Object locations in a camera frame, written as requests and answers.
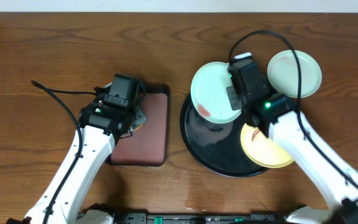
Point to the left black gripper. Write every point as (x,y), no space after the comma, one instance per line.
(137,116)

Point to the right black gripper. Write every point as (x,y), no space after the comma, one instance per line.
(234,99)

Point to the green and orange sponge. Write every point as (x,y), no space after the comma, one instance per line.
(138,127)

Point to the light blue plate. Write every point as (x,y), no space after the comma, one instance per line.
(209,93)
(282,73)

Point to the yellow plate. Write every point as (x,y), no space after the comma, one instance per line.
(262,150)

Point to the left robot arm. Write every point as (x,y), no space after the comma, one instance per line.
(101,124)

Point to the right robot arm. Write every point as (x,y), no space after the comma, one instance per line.
(335,179)

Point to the black rectangular water tray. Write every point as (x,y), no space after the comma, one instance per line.
(147,145)

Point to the black round serving tray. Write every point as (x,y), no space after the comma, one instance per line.
(216,146)

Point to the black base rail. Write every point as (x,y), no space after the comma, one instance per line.
(143,216)

